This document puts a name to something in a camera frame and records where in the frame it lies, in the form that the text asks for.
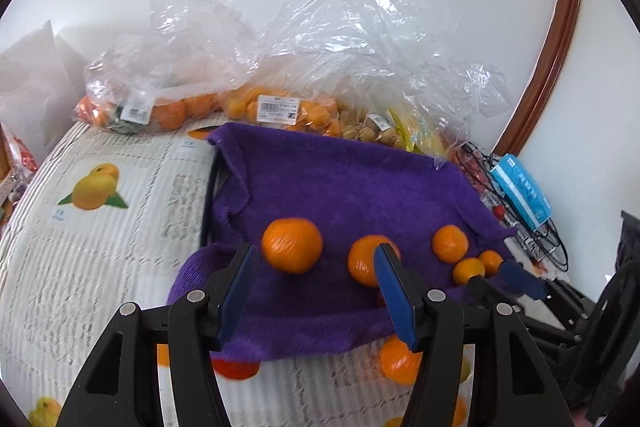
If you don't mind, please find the blue tissue pack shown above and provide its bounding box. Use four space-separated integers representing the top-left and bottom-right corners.
490 154 552 231

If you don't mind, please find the purple towel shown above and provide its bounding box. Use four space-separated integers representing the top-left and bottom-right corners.
168 122 511 362

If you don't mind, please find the brown wooden door frame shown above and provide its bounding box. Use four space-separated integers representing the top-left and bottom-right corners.
492 0 582 155

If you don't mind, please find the bag of red fruits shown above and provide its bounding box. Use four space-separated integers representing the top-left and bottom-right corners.
449 144 494 194

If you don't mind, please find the white plastic bag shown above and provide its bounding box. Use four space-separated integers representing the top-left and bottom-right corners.
1 22 84 165

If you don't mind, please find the yellow packaged fruit bag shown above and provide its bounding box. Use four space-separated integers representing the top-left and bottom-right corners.
386 108 448 158

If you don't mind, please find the white lace fruit tablecloth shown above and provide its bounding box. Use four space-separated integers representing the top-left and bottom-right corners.
1 124 410 426

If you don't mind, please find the small red fruit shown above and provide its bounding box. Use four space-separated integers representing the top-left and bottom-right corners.
492 205 506 221

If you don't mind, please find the clear bag of oranges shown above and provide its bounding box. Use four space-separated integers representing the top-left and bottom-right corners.
75 0 258 134

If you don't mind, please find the clear bag of kumquats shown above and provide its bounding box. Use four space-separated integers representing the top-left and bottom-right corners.
221 0 512 161

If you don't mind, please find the small orange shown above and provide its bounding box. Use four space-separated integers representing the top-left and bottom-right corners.
478 249 503 277

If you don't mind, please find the black tray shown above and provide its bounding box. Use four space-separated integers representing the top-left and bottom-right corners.
200 150 229 247

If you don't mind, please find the longan fruit bag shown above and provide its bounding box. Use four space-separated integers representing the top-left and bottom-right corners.
337 106 405 150

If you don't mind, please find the large orange with stem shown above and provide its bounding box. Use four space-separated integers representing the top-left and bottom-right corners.
260 218 323 274

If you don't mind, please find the large front orange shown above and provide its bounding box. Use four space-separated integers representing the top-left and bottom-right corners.
347 234 400 287

